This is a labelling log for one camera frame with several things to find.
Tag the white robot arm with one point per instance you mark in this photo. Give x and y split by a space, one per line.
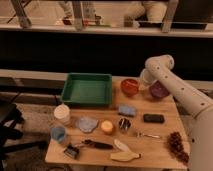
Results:
197 104

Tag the red bowl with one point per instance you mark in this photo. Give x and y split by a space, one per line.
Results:
129 87

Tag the yellow orange pepper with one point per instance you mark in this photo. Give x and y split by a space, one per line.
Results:
107 127

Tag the purple bowl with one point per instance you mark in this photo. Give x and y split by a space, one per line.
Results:
157 90

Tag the green plastic tray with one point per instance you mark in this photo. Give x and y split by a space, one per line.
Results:
87 89

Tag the blue sponge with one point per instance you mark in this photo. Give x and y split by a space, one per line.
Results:
126 110

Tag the small metal cup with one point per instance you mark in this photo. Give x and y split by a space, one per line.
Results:
124 124

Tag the grey blue cloth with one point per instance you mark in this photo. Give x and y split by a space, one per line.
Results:
86 124

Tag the white lidded cup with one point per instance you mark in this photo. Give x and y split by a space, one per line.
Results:
62 114

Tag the black rectangular block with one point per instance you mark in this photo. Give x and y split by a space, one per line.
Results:
153 118

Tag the white spatula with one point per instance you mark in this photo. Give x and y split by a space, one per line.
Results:
120 145

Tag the metal spoon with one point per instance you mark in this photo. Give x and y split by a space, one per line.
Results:
140 134

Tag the blue plastic cup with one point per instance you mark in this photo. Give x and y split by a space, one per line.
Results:
58 133

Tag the small black box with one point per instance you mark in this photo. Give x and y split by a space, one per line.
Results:
72 152

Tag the dark red grape bunch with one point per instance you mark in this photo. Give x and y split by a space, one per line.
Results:
175 146

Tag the black office chair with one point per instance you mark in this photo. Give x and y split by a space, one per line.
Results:
10 116

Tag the dark handled brush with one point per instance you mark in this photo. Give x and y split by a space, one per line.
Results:
98 145

